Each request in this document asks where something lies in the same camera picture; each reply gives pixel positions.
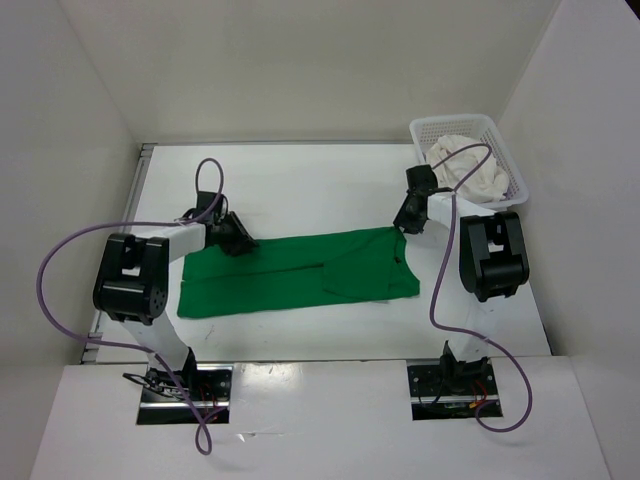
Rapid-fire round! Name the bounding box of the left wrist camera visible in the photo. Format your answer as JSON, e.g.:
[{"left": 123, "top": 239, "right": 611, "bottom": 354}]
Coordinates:
[{"left": 194, "top": 190, "right": 228, "bottom": 222}]

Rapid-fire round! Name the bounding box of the white plastic basket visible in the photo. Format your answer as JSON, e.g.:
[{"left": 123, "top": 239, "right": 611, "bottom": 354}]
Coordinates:
[{"left": 410, "top": 114, "right": 529, "bottom": 210}]

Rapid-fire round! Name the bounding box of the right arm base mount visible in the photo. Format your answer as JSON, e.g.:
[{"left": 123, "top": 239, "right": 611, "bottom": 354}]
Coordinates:
[{"left": 406, "top": 360, "right": 503, "bottom": 421}]

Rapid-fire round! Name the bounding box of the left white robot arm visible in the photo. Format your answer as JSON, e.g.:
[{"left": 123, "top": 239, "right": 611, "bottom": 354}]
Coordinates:
[{"left": 93, "top": 212, "right": 258, "bottom": 400}]

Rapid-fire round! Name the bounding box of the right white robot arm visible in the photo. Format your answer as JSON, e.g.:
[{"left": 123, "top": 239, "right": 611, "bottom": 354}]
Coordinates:
[{"left": 393, "top": 187, "right": 530, "bottom": 393}]

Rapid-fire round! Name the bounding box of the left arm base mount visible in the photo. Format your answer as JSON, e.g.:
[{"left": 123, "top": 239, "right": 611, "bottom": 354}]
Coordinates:
[{"left": 123, "top": 363, "right": 233, "bottom": 426}]

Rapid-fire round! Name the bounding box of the green t shirt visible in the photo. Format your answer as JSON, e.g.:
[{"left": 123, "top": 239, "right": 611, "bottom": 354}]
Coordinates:
[{"left": 177, "top": 227, "right": 420, "bottom": 320}]

